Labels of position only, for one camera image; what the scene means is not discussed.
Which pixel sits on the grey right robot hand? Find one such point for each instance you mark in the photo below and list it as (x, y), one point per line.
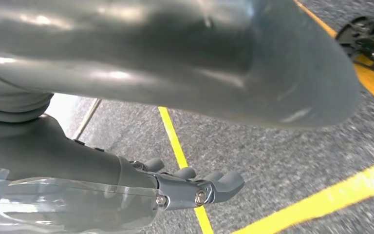
(174, 58)

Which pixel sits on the stainless steel table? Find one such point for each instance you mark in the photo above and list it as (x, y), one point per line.
(87, 118)

